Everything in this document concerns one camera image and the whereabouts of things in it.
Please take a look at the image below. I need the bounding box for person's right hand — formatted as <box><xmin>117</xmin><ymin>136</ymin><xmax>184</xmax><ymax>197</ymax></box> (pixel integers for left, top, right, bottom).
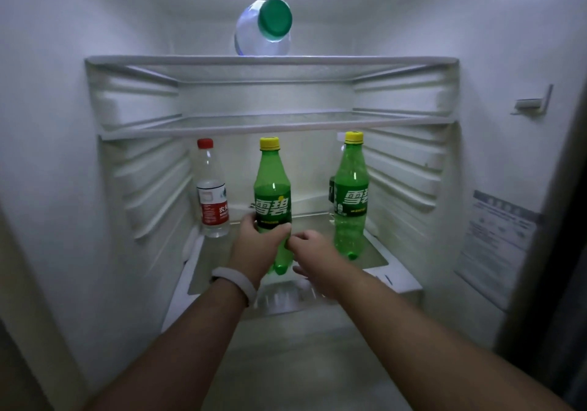
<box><xmin>286</xmin><ymin>229</ymin><xmax>357</xmax><ymax>300</ymax></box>

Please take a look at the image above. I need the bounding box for person's left hand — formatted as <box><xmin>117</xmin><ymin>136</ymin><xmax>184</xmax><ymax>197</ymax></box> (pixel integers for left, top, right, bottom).
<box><xmin>228</xmin><ymin>213</ymin><xmax>293</xmax><ymax>288</ymax></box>

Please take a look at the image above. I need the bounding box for green soda bottle yellow cap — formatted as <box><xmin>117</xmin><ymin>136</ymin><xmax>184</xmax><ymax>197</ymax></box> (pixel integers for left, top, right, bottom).
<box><xmin>333</xmin><ymin>131</ymin><xmax>370</xmax><ymax>261</ymax></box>
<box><xmin>253</xmin><ymin>137</ymin><xmax>295</xmax><ymax>276</ymax></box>

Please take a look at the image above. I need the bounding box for person's right forearm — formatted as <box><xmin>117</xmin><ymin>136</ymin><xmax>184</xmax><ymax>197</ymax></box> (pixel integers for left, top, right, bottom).
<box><xmin>329</xmin><ymin>266</ymin><xmax>575</xmax><ymax>411</ymax></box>

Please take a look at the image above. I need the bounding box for person's left forearm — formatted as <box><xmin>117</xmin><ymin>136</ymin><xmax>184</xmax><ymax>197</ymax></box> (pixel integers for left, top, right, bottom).
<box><xmin>85</xmin><ymin>278</ymin><xmax>251</xmax><ymax>411</ymax></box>

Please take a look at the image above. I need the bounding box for dark label bottle white cap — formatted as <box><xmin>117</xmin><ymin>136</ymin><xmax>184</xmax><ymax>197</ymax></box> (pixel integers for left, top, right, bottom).
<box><xmin>327</xmin><ymin>132</ymin><xmax>347</xmax><ymax>217</ymax></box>

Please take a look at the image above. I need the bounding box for white wristband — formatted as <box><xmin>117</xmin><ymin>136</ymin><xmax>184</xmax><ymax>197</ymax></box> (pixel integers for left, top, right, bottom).
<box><xmin>209</xmin><ymin>266</ymin><xmax>259</xmax><ymax>309</ymax></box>

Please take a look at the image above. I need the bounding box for clear water bottle red cap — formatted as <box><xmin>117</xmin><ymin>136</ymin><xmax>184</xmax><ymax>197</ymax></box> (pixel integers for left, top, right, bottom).
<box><xmin>195</xmin><ymin>138</ymin><xmax>230</xmax><ymax>239</ymax></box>

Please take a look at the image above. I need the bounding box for glass fridge shelf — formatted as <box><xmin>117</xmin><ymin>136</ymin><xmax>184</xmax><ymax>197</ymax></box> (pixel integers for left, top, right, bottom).
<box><xmin>84</xmin><ymin>55</ymin><xmax>460</xmax><ymax>87</ymax></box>
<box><xmin>98</xmin><ymin>110</ymin><xmax>458</xmax><ymax>142</ymax></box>

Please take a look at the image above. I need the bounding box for large water jug green cap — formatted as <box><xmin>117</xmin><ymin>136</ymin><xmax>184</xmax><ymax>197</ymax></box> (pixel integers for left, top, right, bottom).
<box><xmin>234</xmin><ymin>0</ymin><xmax>294</xmax><ymax>57</ymax></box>

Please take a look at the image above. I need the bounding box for grey information sticker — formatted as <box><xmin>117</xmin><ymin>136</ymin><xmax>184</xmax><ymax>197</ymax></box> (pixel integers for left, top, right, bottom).
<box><xmin>454</xmin><ymin>190</ymin><xmax>543</xmax><ymax>312</ymax></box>

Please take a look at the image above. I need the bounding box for glass shelf with white frame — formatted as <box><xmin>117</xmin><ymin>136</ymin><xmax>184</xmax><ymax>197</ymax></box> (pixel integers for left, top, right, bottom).
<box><xmin>161</xmin><ymin>213</ymin><xmax>423</xmax><ymax>333</ymax></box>

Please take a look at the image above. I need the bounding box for white wall bracket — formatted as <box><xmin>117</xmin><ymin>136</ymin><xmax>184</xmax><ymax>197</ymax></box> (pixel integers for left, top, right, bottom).
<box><xmin>510</xmin><ymin>83</ymin><xmax>554</xmax><ymax>116</ymax></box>

